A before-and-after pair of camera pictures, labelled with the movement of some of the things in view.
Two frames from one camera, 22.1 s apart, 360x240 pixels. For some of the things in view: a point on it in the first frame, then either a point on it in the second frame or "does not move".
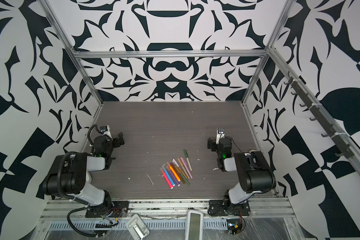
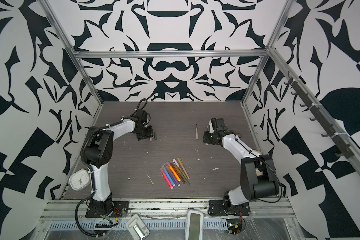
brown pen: (183, 167) does not move
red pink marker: (166, 178) does not move
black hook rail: (346, 151) does not move
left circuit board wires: (106, 225) does not move
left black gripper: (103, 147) to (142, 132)
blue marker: (168, 175) does not move
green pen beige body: (189, 163) to (196, 132)
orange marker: (174, 171) does not move
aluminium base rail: (261, 210) does not move
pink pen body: (186, 168) to (207, 130)
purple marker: (173, 175) does not move
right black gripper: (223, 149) to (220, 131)
